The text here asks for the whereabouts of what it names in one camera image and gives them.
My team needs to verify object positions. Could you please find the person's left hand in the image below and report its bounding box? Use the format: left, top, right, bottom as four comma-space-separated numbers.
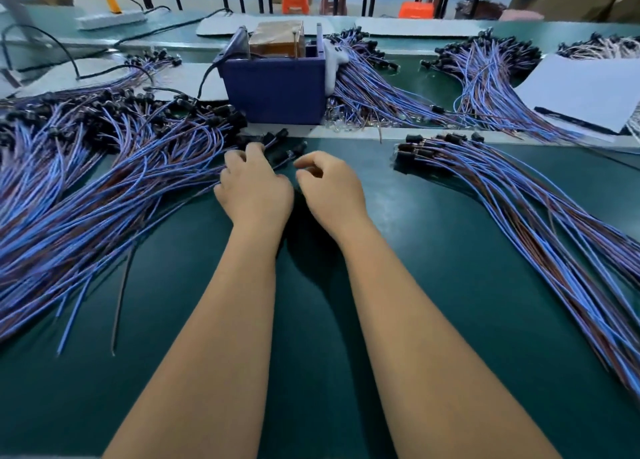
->
213, 142, 296, 240

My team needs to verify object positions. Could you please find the person's right hand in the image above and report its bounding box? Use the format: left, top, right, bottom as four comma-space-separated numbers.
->
293, 150, 373, 243

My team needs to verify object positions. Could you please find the blue plastic tester box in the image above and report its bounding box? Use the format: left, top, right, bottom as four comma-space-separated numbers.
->
216, 24, 327, 125

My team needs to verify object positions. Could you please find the pile of wired lamps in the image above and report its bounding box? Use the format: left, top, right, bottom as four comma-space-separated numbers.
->
0, 78, 309, 355
393, 132, 640, 400

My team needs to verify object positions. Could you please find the person's right forearm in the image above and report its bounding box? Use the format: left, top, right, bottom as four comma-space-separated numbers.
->
340, 228, 561, 459

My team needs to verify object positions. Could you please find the person's left forearm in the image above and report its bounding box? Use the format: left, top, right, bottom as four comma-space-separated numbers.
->
103, 228, 281, 459

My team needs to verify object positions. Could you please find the white power strip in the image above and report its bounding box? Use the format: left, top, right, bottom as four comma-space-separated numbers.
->
75, 10, 149, 31

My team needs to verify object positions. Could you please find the white flat mat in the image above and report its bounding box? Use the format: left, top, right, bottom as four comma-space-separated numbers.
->
196, 14, 351, 38
20, 56, 229, 100
355, 16, 488, 40

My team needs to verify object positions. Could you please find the brown cardboard block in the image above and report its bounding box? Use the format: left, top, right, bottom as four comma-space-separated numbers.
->
248, 20, 305, 59

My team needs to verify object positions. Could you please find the black pen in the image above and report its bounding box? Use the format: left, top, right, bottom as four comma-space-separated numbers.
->
533, 106, 619, 137

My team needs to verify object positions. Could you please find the pink plastic stool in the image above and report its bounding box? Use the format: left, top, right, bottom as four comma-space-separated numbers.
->
499, 10, 545, 23

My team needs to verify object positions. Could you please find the white paper sheet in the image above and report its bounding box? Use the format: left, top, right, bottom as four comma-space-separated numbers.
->
513, 54, 640, 135

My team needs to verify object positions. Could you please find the loose grey wire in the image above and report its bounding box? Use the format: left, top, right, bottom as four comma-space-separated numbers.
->
110, 238, 141, 357

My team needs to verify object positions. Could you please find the black power cable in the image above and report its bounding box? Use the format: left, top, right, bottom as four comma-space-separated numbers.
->
0, 6, 233, 80

